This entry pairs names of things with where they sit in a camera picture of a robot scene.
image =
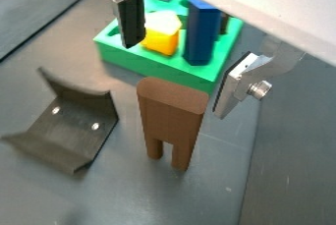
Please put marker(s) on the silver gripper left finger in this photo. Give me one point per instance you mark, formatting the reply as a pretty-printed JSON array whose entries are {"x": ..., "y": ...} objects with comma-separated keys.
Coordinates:
[{"x": 129, "y": 14}]

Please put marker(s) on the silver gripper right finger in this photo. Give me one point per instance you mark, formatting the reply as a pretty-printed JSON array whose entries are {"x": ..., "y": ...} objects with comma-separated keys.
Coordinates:
[{"x": 247, "y": 76}]

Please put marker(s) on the green shape sorter board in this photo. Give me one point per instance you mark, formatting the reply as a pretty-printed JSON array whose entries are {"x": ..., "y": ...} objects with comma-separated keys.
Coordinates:
[{"x": 169, "y": 68}]

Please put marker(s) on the yellow pentagon block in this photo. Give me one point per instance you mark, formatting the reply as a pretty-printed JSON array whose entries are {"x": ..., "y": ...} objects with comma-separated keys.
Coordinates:
[{"x": 161, "y": 32}]

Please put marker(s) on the blue hexagonal prism block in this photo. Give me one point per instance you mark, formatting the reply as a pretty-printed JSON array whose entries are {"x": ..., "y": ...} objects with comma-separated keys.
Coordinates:
[{"x": 201, "y": 31}]

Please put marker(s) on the brown star block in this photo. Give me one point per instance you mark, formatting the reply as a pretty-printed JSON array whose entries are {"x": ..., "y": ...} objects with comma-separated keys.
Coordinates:
[{"x": 224, "y": 19}]

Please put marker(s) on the black curved holder bracket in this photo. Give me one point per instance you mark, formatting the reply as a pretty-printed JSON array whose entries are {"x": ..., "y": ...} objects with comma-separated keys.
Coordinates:
[{"x": 69, "y": 132}]

